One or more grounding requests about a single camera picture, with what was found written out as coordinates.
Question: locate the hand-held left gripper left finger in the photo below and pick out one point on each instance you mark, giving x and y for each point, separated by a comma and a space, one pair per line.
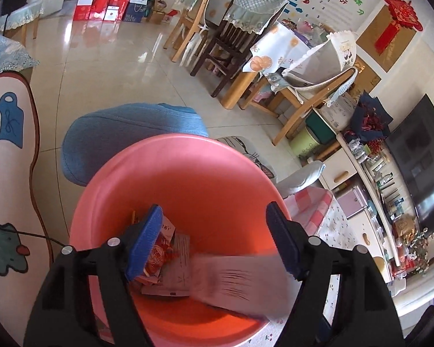
144, 245

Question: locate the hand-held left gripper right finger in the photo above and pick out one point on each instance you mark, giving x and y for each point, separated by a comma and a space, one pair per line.
284, 242

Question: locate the red snack packet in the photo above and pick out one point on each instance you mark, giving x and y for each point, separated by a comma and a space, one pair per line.
159, 256

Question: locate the white wrapper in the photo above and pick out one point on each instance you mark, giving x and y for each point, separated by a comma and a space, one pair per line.
177, 267

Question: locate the large white bag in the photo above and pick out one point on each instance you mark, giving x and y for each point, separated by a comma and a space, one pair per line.
238, 282

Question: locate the pink plastic bucket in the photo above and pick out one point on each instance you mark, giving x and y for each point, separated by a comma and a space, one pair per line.
188, 173

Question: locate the pink checked cloth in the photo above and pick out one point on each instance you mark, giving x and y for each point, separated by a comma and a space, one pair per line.
303, 206

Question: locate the cherry print tablecloth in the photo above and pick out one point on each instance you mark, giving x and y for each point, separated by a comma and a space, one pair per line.
332, 231

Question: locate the pale blue cushion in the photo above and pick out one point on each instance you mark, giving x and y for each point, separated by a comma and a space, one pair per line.
300, 177

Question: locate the purple storage box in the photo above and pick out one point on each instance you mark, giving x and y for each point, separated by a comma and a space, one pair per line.
352, 202

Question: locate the white television cabinet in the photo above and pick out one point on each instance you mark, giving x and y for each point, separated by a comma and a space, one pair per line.
341, 171

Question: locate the cartoon print cushion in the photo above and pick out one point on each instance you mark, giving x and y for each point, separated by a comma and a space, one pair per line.
249, 151

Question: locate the light green waste bin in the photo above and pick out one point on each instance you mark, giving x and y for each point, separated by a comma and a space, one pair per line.
303, 144

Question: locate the blue fabric stool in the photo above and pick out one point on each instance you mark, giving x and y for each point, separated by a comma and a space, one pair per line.
130, 130

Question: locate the dark green box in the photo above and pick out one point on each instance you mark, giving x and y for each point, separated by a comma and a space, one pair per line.
322, 126

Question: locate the gold ornament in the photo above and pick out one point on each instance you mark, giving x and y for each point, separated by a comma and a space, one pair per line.
405, 226

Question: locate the artificial flowers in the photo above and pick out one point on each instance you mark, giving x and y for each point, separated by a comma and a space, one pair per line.
419, 253

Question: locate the white lace appliance cover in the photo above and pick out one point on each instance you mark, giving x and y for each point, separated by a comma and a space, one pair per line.
419, 296

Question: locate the dark blue flower bouquet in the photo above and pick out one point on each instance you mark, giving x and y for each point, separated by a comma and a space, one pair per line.
370, 119

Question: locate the cartoon print rug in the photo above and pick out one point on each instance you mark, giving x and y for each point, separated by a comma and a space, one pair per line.
7, 173

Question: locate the black television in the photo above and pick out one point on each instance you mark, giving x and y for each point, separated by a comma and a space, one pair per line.
419, 166

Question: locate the orange print dining table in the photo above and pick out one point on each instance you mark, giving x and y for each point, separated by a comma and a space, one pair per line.
271, 50

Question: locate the white mesh food cover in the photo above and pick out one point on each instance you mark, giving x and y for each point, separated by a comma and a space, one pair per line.
329, 54

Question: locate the dark wooden chair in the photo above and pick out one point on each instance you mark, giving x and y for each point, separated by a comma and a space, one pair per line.
235, 39

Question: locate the light wooden chair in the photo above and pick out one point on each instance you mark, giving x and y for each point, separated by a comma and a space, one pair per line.
191, 18

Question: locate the light blue lace cover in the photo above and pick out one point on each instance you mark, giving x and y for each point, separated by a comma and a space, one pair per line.
7, 54

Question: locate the red paper bag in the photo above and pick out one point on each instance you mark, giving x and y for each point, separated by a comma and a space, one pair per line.
101, 1

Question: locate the large red knot decoration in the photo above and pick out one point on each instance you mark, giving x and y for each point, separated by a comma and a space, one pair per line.
399, 18

